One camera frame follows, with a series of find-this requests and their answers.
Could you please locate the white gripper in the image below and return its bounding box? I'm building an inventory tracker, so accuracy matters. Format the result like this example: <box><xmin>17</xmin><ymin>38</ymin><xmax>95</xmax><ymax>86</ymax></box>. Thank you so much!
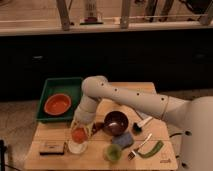
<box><xmin>70</xmin><ymin>119</ymin><xmax>93</xmax><ymax>141</ymax></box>

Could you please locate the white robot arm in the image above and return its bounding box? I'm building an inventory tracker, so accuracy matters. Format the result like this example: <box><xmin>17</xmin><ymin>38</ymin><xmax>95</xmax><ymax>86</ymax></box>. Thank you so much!
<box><xmin>73</xmin><ymin>76</ymin><xmax>213</xmax><ymax>171</ymax></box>

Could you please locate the white paper cup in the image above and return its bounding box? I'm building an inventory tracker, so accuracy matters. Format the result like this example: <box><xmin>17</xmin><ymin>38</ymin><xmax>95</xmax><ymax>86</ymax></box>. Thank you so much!
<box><xmin>68</xmin><ymin>140</ymin><xmax>88</xmax><ymax>154</ymax></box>

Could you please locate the green cup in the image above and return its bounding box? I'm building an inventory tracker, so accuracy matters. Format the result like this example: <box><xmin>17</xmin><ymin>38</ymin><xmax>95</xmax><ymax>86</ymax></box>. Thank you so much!
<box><xmin>104</xmin><ymin>144</ymin><xmax>122</xmax><ymax>162</ymax></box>

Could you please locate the dark brown bowl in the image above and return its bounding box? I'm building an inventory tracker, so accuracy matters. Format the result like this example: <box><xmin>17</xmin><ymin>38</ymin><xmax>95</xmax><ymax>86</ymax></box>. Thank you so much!
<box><xmin>103</xmin><ymin>111</ymin><xmax>129</xmax><ymax>136</ymax></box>

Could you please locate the orange bowl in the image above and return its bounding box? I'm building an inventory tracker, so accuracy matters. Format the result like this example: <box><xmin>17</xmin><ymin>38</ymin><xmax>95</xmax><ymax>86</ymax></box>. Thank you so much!
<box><xmin>44</xmin><ymin>93</ymin><xmax>72</xmax><ymax>116</ymax></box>

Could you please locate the green plastic tray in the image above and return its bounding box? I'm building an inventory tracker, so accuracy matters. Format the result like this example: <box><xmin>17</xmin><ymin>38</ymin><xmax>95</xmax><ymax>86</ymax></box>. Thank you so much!
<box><xmin>36</xmin><ymin>77</ymin><xmax>83</xmax><ymax>123</ymax></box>

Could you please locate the black rectangular sponge block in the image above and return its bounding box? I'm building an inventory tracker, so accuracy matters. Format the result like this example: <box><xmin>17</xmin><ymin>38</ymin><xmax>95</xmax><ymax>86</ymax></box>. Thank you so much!
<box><xmin>39</xmin><ymin>141</ymin><xmax>65</xmax><ymax>155</ymax></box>

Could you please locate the blue grey cloth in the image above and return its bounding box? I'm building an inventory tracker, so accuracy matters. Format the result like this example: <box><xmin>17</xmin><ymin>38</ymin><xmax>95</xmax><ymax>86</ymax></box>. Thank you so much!
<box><xmin>111</xmin><ymin>132</ymin><xmax>134</xmax><ymax>149</ymax></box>

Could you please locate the silver fork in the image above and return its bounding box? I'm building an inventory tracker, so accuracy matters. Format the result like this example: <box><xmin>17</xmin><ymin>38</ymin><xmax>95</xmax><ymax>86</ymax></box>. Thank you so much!
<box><xmin>128</xmin><ymin>133</ymin><xmax>152</xmax><ymax>160</ymax></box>

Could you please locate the green vegetable pod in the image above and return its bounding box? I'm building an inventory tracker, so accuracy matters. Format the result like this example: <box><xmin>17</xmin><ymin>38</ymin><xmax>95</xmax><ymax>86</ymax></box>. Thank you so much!
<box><xmin>138</xmin><ymin>140</ymin><xmax>164</xmax><ymax>158</ymax></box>

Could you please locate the white handled black brush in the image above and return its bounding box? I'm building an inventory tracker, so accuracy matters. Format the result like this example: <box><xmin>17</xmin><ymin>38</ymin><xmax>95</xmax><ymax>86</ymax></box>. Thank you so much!
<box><xmin>133</xmin><ymin>116</ymin><xmax>152</xmax><ymax>133</ymax></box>

